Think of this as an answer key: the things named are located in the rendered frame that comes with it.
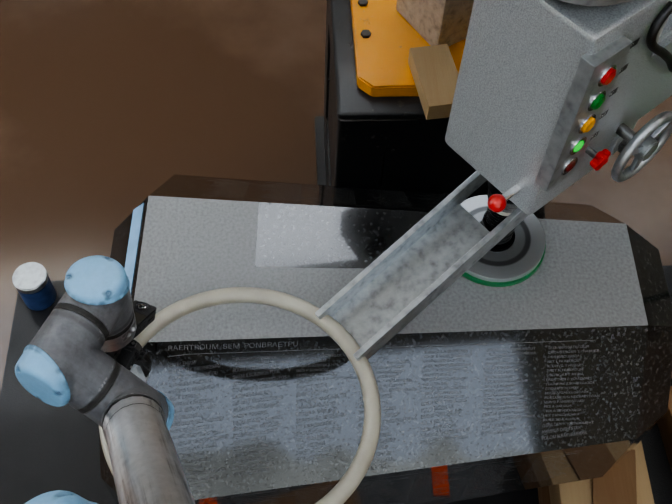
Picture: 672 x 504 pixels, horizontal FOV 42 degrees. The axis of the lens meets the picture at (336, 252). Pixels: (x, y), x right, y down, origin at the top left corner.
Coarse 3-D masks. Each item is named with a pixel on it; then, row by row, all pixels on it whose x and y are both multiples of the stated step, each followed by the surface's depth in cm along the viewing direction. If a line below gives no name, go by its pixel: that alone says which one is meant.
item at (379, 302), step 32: (416, 224) 165; (448, 224) 168; (480, 224) 167; (512, 224) 163; (384, 256) 163; (416, 256) 167; (448, 256) 166; (480, 256) 164; (352, 288) 163; (384, 288) 166; (416, 288) 164; (352, 320) 164; (384, 320) 163
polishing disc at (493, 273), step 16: (464, 208) 185; (480, 208) 185; (528, 224) 183; (528, 240) 181; (544, 240) 181; (496, 256) 179; (512, 256) 179; (528, 256) 179; (480, 272) 177; (496, 272) 177; (512, 272) 177; (528, 272) 178
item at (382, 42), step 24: (360, 0) 234; (384, 0) 236; (360, 24) 231; (384, 24) 231; (408, 24) 231; (360, 48) 226; (384, 48) 226; (408, 48) 226; (456, 48) 227; (360, 72) 221; (384, 72) 221; (408, 72) 222; (384, 96) 222
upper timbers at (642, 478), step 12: (636, 456) 225; (636, 468) 224; (588, 480) 221; (636, 480) 222; (648, 480) 222; (552, 492) 226; (564, 492) 220; (576, 492) 220; (588, 492) 220; (648, 492) 220
